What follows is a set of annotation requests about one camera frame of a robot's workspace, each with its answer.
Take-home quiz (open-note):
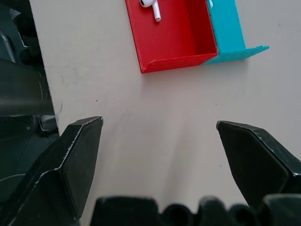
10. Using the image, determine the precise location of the white earbud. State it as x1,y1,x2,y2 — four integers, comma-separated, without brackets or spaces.
139,0,162,23

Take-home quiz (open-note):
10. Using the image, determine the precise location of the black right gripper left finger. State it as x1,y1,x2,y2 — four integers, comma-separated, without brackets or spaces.
0,116,104,226

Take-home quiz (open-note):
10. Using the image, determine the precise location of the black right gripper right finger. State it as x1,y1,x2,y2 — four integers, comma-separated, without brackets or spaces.
216,121,301,208

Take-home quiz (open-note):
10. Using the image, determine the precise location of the red plastic tray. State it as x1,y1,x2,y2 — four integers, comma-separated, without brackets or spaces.
125,0,219,74

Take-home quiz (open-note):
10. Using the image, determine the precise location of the cyan plastic tray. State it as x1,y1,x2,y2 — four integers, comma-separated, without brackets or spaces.
202,0,270,65

